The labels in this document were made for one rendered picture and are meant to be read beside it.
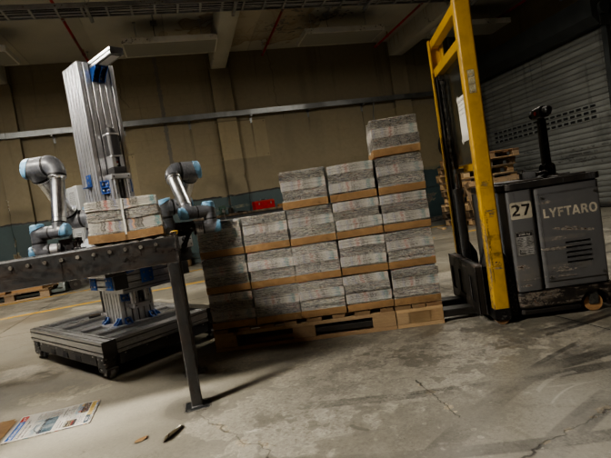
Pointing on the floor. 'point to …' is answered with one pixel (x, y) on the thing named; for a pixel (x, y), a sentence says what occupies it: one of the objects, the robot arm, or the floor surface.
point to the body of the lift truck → (552, 241)
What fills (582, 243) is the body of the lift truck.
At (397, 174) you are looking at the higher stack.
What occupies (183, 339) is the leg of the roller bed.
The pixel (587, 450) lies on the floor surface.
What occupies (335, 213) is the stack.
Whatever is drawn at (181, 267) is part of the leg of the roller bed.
